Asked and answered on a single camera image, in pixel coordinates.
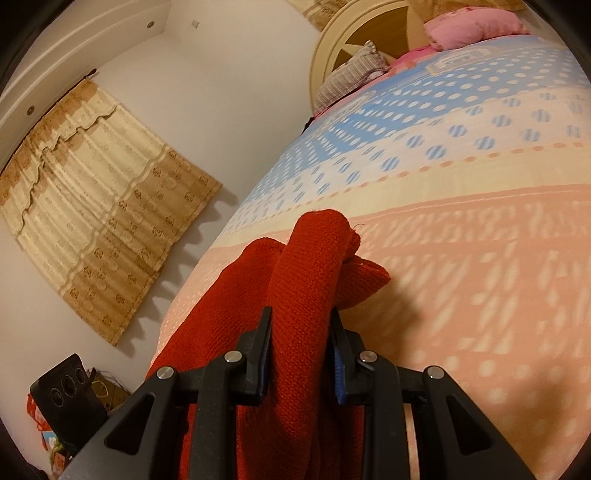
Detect red knitted sweater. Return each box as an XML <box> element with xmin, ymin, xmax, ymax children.
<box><xmin>148</xmin><ymin>210</ymin><xmax>390</xmax><ymax>479</ymax></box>

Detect colourful items on floor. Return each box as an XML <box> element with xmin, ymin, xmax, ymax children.
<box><xmin>26</xmin><ymin>393</ymin><xmax>71</xmax><ymax>479</ymax></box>

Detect black box with circles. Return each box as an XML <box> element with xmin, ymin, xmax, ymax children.
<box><xmin>30</xmin><ymin>353</ymin><xmax>108</xmax><ymax>456</ymax></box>

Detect left beige patterned curtain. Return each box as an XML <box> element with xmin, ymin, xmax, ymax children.
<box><xmin>1</xmin><ymin>79</ymin><xmax>221</xmax><ymax>344</ymax></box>

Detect beige patterned curtain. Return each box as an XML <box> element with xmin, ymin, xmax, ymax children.
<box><xmin>1</xmin><ymin>79</ymin><xmax>221</xmax><ymax>344</ymax></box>
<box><xmin>287</xmin><ymin>0</ymin><xmax>349</xmax><ymax>31</ymax></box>

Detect patterned pink blue bedsheet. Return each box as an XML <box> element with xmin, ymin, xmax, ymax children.
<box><xmin>158</xmin><ymin>35</ymin><xmax>590</xmax><ymax>479</ymax></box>

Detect striped grey pillow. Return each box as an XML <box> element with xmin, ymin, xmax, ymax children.
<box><xmin>312</xmin><ymin>40</ymin><xmax>389</xmax><ymax>117</ymax></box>

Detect pink pillow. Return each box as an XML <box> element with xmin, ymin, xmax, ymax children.
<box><xmin>425</xmin><ymin>7</ymin><xmax>529</xmax><ymax>51</ymax></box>

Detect cream wooden headboard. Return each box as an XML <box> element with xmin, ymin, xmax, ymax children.
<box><xmin>308</xmin><ymin>0</ymin><xmax>429</xmax><ymax>100</ymax></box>

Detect right beige patterned curtain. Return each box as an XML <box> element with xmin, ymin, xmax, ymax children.
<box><xmin>287</xmin><ymin>0</ymin><xmax>349</xmax><ymax>31</ymax></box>

